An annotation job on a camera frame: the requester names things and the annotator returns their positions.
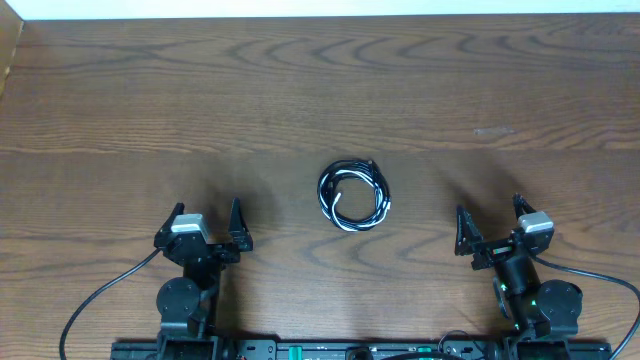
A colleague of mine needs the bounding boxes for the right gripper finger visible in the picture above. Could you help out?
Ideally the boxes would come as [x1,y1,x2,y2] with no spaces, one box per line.
[512,193,536,219]
[454,205,484,255]

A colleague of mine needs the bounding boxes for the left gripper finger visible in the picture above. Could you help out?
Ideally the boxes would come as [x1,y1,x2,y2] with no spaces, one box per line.
[228,198,253,250]
[158,202,185,234]

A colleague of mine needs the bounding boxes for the white cable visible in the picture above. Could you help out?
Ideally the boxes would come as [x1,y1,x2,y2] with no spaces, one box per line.
[327,168,392,232]

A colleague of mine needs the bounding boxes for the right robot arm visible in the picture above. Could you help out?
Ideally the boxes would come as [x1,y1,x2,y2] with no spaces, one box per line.
[454,194,583,359]

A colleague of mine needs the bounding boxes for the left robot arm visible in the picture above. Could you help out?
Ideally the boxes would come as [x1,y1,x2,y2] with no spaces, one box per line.
[154,198,254,359]

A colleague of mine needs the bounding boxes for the cardboard panel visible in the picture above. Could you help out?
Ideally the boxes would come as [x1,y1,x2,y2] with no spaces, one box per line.
[0,0,24,94]

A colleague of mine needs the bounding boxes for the left camera cable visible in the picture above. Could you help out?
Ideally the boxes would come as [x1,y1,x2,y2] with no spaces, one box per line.
[58,248,162,360]

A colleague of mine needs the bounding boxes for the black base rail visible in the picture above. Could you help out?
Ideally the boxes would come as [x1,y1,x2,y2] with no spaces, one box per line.
[109,337,612,360]

